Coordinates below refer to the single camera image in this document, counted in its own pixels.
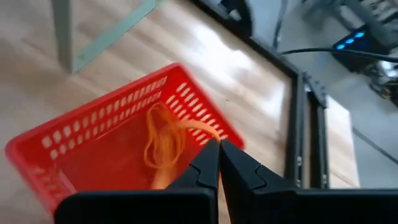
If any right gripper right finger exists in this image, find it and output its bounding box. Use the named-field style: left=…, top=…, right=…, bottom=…
left=220, top=139, right=398, bottom=224

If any black device with blue lights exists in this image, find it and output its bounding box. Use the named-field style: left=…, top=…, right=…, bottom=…
left=331, top=26, right=398, bottom=74

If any black aluminium table frame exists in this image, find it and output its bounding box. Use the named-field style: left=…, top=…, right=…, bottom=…
left=192, top=0, right=330, bottom=190

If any black cable hook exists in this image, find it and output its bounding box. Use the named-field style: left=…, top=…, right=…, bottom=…
left=217, top=0, right=253, bottom=37

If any red plastic basket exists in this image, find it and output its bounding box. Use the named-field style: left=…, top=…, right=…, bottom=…
left=4, top=62, right=246, bottom=215

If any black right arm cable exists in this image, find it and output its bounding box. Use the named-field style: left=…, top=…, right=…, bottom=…
left=279, top=47, right=398, bottom=63

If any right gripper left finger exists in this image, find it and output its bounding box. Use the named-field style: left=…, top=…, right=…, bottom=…
left=54, top=139, right=220, bottom=224

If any pale green perforated metal shelf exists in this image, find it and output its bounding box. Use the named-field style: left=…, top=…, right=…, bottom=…
left=51, top=0, right=161, bottom=75

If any orange rubber band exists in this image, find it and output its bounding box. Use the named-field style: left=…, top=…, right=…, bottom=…
left=143, top=102, right=187, bottom=170
left=152, top=119, right=222, bottom=190

